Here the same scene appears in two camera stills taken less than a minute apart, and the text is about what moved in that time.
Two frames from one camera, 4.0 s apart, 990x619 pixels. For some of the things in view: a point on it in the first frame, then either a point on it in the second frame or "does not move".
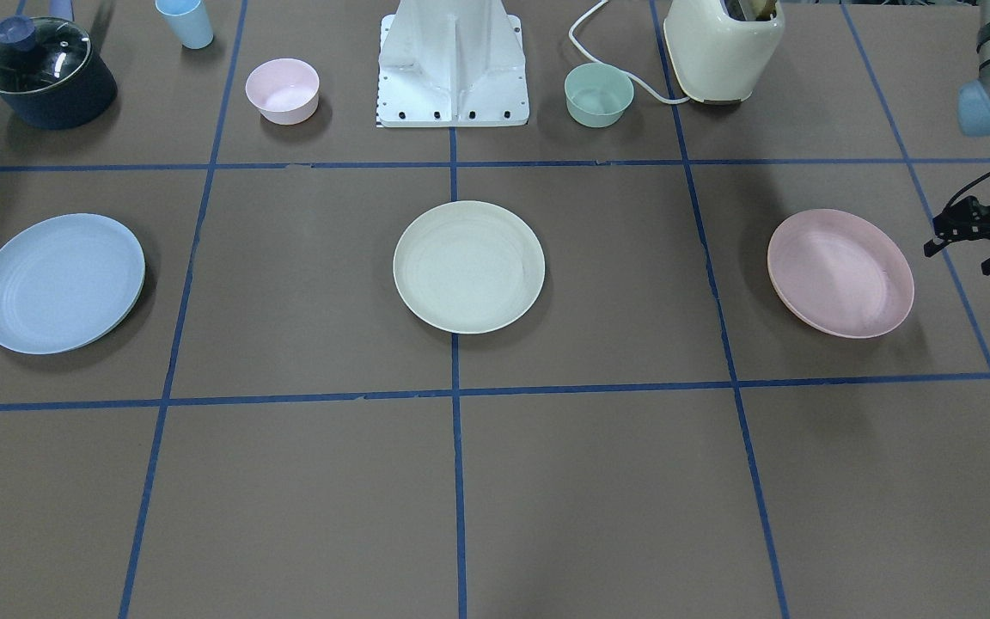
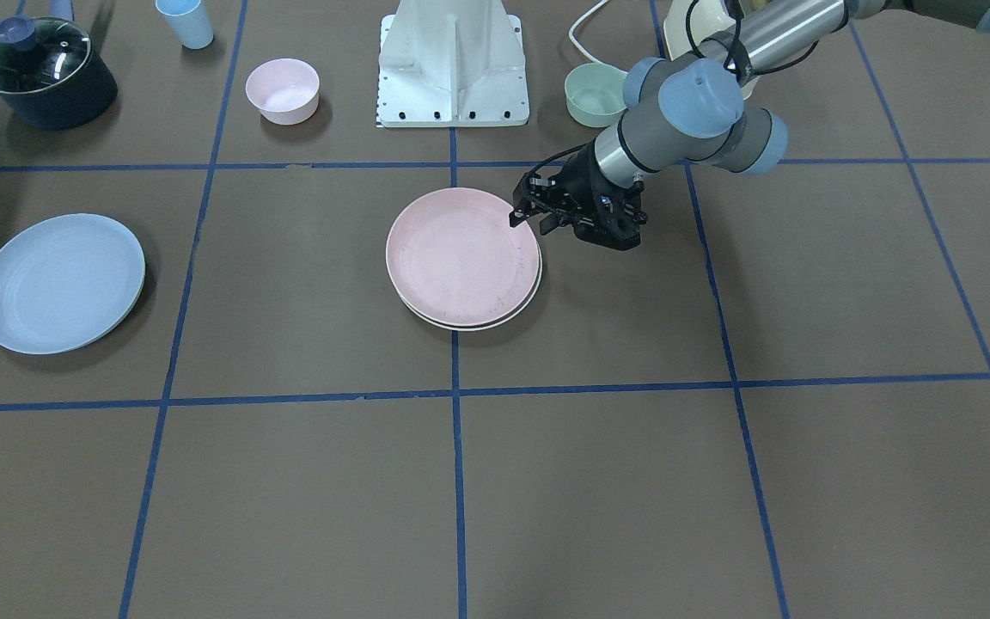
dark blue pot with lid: (46, 72) does not move
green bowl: (597, 95) does not move
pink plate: (841, 272) → (454, 259)
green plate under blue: (113, 329) does not move
